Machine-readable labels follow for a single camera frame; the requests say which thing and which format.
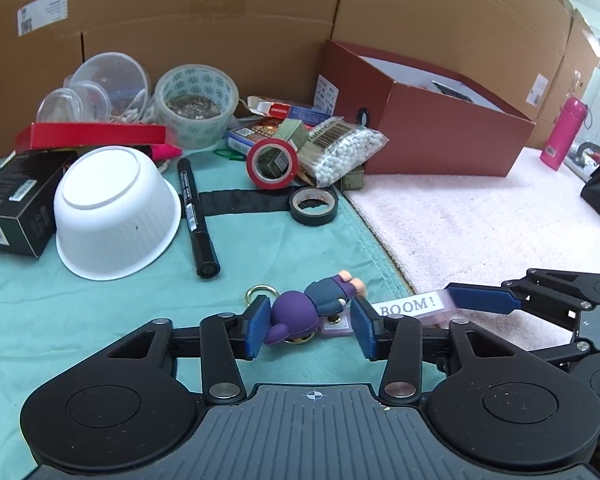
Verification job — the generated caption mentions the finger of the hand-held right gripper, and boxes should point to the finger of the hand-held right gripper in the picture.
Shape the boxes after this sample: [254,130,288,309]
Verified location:
[445,268,600,332]
[532,340,592,368]

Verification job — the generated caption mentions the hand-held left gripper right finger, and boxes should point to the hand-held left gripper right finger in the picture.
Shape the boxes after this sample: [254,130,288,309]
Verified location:
[350,297,548,406]

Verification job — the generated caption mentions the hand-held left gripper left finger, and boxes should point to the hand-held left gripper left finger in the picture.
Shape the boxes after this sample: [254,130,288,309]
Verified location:
[80,295,273,406]

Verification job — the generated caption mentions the purple figurine keychain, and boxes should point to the purple figurine keychain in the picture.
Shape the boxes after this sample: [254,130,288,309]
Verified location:
[245,271,469,347]

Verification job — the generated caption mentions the black tape roll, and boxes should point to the black tape roll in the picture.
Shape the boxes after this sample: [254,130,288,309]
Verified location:
[288,186,339,227]

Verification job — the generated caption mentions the black marker pen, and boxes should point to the black marker pen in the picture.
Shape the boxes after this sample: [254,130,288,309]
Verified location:
[176,158,222,280]

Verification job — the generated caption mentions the red tape roll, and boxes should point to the red tape roll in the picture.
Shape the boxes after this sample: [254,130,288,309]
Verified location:
[246,138,299,191]

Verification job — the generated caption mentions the dark red cardboard box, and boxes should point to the dark red cardboard box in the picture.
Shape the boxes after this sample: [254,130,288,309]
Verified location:
[312,40,537,178]

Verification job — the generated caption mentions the bag of cotton swabs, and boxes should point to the bag of cotton swabs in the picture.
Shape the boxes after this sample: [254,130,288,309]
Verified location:
[296,117,390,188]

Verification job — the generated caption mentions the pale pink towel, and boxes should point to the pale pink towel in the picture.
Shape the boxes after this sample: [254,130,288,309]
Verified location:
[341,147,600,363]

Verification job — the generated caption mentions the green small box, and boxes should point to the green small box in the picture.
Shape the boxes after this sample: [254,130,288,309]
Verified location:
[339,161,367,191]
[257,118,309,179]

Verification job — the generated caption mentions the teal cloth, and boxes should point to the teal cloth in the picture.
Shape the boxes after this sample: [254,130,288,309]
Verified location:
[0,146,453,471]

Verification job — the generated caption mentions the white plastic bowl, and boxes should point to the white plastic bowl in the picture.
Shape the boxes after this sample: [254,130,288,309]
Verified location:
[53,145,183,281]

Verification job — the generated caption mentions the pink water bottle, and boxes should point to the pink water bottle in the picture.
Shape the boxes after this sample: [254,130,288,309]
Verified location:
[539,95,590,171]

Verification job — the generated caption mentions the blue card box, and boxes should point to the blue card box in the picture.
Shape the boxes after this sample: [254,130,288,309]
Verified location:
[225,120,282,156]

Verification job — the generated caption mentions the green patterned tape roll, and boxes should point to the green patterned tape roll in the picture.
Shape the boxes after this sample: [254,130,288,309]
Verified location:
[153,63,240,150]

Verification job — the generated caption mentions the open red blue carton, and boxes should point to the open red blue carton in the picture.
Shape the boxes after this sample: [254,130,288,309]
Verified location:
[246,95,334,127]

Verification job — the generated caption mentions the red box lid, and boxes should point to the red box lid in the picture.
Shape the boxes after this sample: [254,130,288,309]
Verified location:
[14,122,167,154]

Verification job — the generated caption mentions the large plain cardboard box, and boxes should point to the large plain cardboard box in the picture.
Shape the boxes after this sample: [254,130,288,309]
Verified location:
[327,0,578,128]

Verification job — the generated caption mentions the black rectangular box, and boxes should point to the black rectangular box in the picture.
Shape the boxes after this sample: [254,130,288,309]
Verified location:
[0,149,79,259]

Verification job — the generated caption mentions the small clear plastic cup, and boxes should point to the small clear plastic cup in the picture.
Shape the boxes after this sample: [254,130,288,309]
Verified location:
[70,81,112,122]
[36,87,86,124]

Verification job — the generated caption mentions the clear plastic cups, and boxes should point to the clear plastic cups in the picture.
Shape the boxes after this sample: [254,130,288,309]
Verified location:
[64,52,152,124]

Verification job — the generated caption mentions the large labelled cardboard box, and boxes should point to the large labelled cardboard box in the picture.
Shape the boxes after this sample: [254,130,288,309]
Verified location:
[0,0,353,158]

